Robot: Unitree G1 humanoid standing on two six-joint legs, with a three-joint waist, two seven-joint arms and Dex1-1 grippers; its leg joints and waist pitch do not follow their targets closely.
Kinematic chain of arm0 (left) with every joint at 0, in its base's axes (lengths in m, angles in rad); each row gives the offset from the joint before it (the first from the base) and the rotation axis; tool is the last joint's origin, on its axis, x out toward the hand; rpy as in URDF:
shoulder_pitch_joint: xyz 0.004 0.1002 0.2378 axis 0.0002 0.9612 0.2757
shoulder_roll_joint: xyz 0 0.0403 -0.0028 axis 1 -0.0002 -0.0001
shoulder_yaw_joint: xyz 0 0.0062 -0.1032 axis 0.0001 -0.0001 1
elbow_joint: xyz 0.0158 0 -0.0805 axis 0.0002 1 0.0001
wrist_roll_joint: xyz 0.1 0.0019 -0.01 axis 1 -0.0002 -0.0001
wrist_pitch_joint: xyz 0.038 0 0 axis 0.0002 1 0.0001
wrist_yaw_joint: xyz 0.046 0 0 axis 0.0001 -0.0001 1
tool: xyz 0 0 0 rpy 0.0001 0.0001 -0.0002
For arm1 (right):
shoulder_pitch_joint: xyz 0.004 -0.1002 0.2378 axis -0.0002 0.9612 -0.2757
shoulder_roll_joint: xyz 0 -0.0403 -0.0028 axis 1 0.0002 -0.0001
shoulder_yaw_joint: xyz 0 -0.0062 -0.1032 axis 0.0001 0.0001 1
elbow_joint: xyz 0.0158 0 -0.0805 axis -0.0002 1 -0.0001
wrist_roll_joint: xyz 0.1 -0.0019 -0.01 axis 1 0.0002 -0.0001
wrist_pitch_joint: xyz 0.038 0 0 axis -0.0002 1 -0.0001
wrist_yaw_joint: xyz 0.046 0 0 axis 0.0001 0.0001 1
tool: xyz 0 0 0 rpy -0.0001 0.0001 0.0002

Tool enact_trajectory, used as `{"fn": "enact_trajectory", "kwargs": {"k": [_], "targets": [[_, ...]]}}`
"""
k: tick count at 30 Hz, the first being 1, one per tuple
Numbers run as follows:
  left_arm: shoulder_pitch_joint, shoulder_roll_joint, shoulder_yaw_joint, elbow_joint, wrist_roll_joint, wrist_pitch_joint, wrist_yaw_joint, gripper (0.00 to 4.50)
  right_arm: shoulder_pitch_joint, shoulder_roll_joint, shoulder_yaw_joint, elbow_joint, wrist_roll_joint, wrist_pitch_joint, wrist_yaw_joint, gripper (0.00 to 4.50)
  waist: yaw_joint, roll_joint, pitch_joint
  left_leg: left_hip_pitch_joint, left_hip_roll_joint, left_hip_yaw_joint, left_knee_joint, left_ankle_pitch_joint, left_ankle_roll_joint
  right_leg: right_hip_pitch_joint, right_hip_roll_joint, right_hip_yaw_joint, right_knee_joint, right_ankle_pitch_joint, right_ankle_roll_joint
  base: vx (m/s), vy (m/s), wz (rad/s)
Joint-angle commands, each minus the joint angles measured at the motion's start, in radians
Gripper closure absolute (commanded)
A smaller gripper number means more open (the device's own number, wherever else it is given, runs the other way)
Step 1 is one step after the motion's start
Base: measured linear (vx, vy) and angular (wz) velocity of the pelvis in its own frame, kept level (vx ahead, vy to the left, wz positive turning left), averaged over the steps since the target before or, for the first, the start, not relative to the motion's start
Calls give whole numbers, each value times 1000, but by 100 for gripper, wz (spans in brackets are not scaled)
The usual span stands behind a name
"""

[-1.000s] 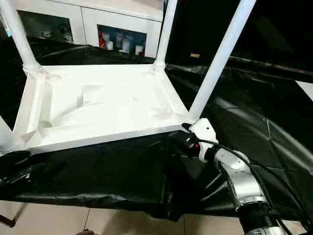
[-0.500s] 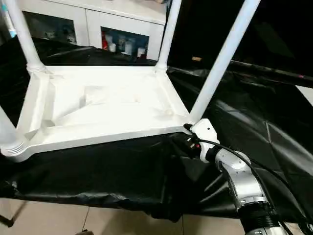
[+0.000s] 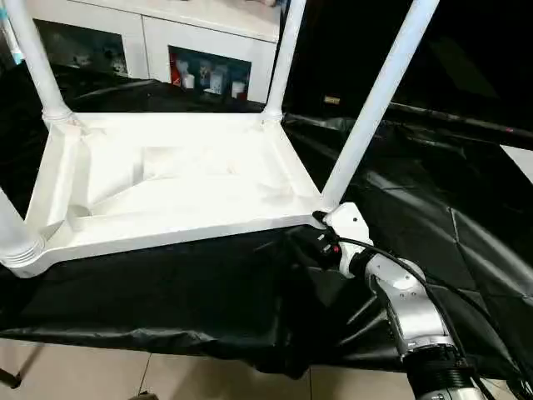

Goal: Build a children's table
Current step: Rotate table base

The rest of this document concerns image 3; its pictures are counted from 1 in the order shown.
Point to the black robot foot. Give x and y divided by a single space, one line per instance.
145 396

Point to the red package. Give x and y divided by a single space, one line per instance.
178 75

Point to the black metal table frame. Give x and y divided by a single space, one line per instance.
16 366

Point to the white plastic table leg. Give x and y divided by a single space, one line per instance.
12 233
285 58
375 104
37 62

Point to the white glass door cabinet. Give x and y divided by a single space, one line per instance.
145 29

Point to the white blue patterned roll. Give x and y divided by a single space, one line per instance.
10 41

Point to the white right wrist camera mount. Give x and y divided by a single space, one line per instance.
347 225

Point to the white flat board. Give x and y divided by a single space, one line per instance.
520 160

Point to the white cup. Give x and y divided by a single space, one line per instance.
238 89

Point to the white tub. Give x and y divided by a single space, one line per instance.
216 82

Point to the white jar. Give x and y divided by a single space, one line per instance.
189 81

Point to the white plastic table top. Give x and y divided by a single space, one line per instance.
187 187

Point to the small gold object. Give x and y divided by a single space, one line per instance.
332 100

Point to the black work mat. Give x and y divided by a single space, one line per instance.
166 291

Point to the dark long rod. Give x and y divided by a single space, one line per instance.
462 116

